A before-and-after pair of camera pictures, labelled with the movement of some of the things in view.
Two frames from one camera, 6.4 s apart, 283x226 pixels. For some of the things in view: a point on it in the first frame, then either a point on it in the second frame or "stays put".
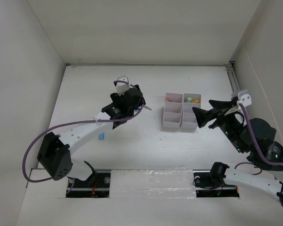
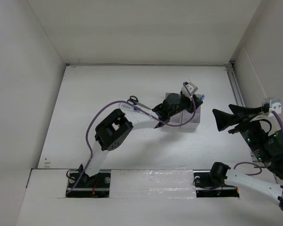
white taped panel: [171, 183] stays put
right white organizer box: [189, 118] stays put
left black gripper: [116, 98] to [189, 102]
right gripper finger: [204, 117] to [224, 120]
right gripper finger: [223, 105] to [239, 110]
